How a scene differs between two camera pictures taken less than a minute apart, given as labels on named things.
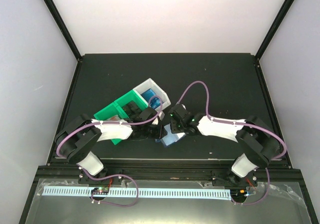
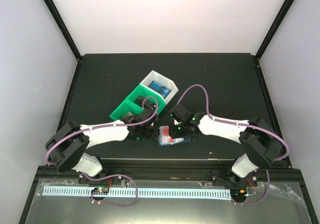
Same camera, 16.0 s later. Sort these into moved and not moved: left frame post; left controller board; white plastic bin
Moved: white plastic bin
Not moved: left frame post; left controller board
